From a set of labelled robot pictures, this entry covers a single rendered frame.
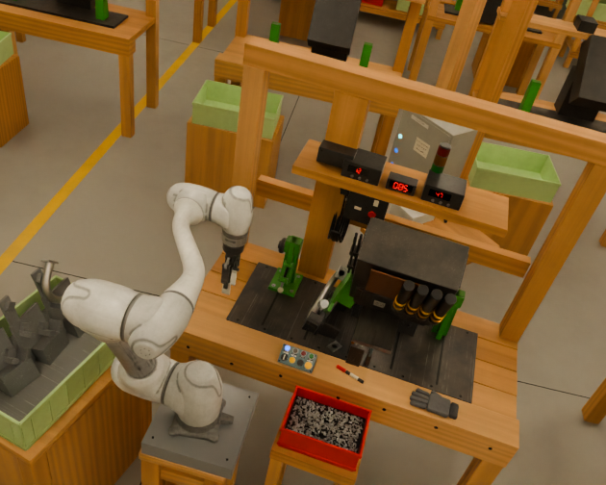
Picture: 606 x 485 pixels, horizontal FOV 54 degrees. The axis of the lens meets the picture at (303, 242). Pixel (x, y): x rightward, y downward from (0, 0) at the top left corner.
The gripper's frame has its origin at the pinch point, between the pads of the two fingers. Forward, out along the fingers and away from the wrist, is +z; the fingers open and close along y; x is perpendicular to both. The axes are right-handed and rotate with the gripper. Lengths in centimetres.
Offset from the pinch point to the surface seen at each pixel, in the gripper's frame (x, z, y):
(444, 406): 93, 39, -10
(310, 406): 42, 43, 8
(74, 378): -45, 39, 35
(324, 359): 41, 41, -16
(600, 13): 236, 53, -757
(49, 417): -47, 46, 48
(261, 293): 3, 41, -41
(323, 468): 54, 51, 26
